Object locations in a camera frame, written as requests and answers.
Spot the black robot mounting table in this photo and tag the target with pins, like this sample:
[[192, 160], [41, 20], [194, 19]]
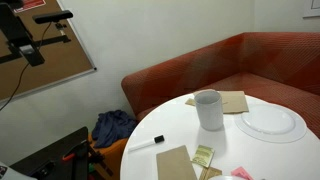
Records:
[[50, 153]]

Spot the pink sweetener packet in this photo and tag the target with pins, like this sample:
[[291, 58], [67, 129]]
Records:
[[240, 173]]

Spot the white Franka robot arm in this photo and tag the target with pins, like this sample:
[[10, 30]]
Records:
[[13, 175]]

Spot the black camera stand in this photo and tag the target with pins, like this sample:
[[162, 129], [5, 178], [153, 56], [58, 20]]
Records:
[[16, 30]]

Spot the cork bulletin board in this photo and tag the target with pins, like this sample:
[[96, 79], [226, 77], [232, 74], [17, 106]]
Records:
[[66, 56]]

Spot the red paper notice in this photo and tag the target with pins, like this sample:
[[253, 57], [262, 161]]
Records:
[[31, 4]]

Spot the white round plate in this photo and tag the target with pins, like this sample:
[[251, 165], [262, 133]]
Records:
[[270, 121]]

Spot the small brown paper packet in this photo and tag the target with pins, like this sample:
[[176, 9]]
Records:
[[190, 102], [210, 174]]

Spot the white bowl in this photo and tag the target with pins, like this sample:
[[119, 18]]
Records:
[[226, 178]]

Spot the white framed wall sign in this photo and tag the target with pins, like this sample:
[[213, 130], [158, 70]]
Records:
[[311, 8]]

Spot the white marker with black cap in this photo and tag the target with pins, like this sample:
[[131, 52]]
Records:
[[145, 144]]

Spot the orange stool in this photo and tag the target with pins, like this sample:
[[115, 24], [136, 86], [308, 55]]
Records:
[[113, 156]]

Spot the orange-red patterned sofa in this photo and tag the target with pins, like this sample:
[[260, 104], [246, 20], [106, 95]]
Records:
[[266, 56]]

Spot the white ceramic mug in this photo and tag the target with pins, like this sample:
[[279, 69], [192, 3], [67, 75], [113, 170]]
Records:
[[210, 113]]

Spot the black stereo camera bar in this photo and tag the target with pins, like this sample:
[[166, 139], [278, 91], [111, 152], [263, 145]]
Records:
[[53, 16]]

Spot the green tea packet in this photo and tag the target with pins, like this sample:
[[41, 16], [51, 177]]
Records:
[[203, 156]]

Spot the brown paper envelope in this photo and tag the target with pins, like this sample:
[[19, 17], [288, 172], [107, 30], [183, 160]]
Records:
[[175, 163]]

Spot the brown paper napkin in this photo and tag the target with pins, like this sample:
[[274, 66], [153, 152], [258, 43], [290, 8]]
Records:
[[235, 101]]

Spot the blue crumpled cloth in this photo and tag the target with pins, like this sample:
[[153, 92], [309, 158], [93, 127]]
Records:
[[113, 126]]

